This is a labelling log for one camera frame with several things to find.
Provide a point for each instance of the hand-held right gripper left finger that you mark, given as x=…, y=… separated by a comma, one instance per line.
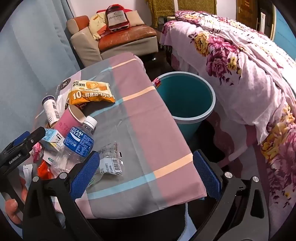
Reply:
x=86, y=176

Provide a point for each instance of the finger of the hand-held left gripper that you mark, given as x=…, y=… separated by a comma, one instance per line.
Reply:
x=22, y=137
x=37, y=135

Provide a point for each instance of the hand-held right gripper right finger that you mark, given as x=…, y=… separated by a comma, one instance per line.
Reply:
x=207, y=176

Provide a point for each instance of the small white and blue carton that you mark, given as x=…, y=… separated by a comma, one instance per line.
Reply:
x=49, y=139

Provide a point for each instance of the pink wrapper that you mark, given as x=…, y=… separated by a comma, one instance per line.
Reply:
x=37, y=151

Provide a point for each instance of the white and green packet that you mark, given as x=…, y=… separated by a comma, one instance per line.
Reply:
x=49, y=158

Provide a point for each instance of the small white bottle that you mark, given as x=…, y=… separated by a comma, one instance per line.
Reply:
x=50, y=111

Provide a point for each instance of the clear plastic wrapper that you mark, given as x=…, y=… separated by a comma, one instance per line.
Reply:
x=109, y=160

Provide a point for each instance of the orange-red snack packet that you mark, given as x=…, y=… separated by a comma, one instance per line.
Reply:
x=45, y=170

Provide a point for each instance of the pink paper cup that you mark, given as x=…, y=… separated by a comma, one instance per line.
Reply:
x=67, y=120

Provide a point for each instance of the clear bottle with blue label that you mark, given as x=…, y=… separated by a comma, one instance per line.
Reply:
x=77, y=141

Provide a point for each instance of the orange and white snack packet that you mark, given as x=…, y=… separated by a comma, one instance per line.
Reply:
x=92, y=92

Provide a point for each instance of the teal plastic bin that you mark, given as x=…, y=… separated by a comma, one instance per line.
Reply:
x=185, y=97

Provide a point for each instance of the person's left hand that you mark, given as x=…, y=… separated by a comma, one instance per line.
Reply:
x=12, y=207

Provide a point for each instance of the light blue garment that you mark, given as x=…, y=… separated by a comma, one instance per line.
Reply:
x=187, y=222

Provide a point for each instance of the plaid tablecloth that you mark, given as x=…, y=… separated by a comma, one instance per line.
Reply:
x=138, y=115

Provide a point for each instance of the light blue curtain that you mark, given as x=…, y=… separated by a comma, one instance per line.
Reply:
x=34, y=46

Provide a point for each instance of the floral pink blanket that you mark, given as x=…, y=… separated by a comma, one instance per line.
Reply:
x=242, y=81

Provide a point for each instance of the beige and orange sofa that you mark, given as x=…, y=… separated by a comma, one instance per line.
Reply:
x=85, y=46

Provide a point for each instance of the cream and orange printed cushion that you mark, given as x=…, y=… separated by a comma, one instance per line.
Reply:
x=97, y=25

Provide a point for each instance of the red cushion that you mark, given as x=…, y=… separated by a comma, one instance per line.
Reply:
x=100, y=11

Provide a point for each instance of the bottle-shaped red pillow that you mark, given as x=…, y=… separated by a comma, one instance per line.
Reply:
x=118, y=20

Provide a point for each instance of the beige cushion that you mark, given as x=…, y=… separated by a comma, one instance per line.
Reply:
x=136, y=18

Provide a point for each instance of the blue wardrobe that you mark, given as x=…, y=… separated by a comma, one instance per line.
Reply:
x=285, y=32

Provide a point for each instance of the white framed panel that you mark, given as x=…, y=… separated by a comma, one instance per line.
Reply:
x=260, y=20

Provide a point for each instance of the olive knitted throw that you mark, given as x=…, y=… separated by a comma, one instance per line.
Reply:
x=196, y=7

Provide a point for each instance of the wooden door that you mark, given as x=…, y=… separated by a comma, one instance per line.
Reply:
x=246, y=10

